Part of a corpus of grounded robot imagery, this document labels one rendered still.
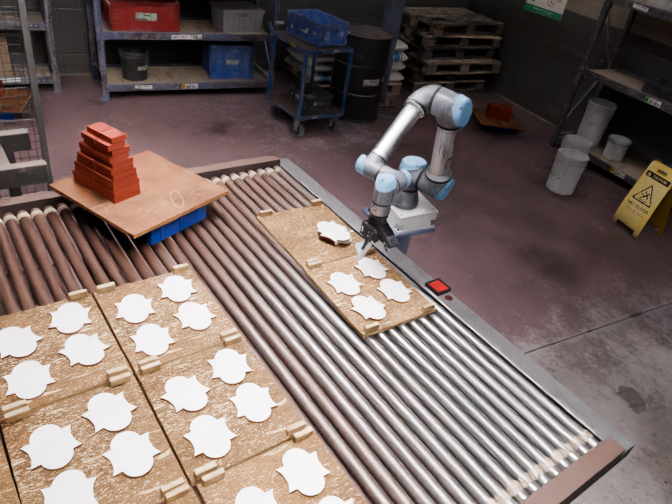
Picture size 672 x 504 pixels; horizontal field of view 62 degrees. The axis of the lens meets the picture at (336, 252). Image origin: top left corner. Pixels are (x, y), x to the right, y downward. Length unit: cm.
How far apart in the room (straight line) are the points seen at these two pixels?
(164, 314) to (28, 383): 45
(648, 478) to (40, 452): 274
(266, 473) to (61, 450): 52
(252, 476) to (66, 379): 62
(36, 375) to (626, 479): 267
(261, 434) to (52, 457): 52
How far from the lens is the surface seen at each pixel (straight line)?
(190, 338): 189
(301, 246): 234
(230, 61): 649
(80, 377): 182
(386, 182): 205
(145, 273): 219
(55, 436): 169
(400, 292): 218
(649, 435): 359
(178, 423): 167
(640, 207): 545
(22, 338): 196
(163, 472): 159
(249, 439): 164
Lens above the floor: 226
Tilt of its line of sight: 34 degrees down
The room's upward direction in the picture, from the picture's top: 10 degrees clockwise
